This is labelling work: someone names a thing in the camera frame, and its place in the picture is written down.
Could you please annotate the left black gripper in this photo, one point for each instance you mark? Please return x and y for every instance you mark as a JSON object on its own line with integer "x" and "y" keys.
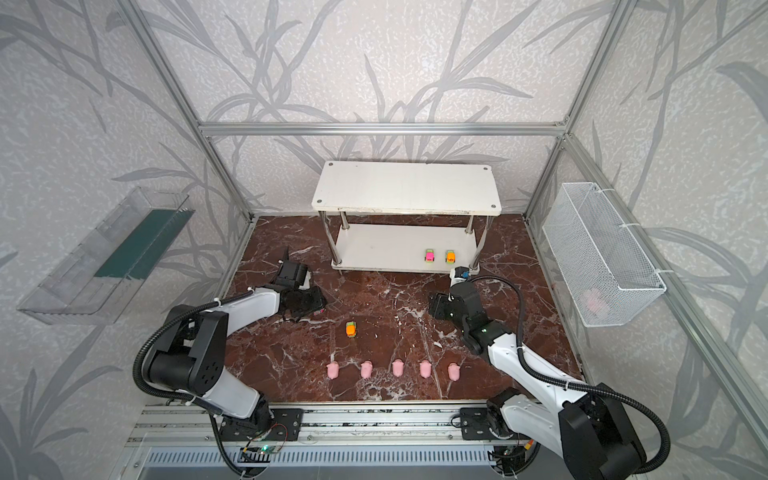
{"x": 309, "y": 301}

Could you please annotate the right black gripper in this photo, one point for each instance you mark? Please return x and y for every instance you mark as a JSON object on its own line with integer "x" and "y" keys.
{"x": 447, "y": 302}

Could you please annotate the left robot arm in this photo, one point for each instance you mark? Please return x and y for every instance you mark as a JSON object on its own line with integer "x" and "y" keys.
{"x": 185, "y": 358}

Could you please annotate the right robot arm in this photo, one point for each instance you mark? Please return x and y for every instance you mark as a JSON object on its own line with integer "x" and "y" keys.
{"x": 591, "y": 433}

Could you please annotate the white two-tier shelf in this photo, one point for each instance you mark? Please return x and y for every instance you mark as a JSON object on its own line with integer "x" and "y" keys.
{"x": 412, "y": 189}

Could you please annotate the pink toy rightmost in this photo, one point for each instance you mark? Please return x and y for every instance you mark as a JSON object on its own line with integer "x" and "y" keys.
{"x": 454, "y": 372}

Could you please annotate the pink toy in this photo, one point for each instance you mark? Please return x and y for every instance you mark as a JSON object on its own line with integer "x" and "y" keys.
{"x": 366, "y": 369}
{"x": 425, "y": 369}
{"x": 454, "y": 372}
{"x": 397, "y": 368}
{"x": 332, "y": 369}

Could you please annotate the pink toy middle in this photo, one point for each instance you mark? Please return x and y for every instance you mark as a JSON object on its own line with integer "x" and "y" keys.
{"x": 397, "y": 368}

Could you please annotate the pink object in basket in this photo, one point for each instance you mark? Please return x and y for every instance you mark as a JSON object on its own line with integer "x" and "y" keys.
{"x": 595, "y": 303}

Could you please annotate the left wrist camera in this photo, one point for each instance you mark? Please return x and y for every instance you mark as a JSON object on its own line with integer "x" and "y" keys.
{"x": 292, "y": 275}

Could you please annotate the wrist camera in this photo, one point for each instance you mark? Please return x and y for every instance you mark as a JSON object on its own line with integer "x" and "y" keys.
{"x": 459, "y": 274}
{"x": 292, "y": 275}

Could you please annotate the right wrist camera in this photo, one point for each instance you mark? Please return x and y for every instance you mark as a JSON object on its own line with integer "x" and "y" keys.
{"x": 459, "y": 274}

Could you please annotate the white wire mesh basket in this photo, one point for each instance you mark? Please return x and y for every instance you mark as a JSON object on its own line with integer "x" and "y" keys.
{"x": 596, "y": 248}

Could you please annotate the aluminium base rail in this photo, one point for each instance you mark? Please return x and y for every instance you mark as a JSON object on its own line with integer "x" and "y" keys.
{"x": 357, "y": 423}

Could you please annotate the clear plastic wall bin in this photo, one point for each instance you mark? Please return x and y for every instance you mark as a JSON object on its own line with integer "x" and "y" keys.
{"x": 95, "y": 282}

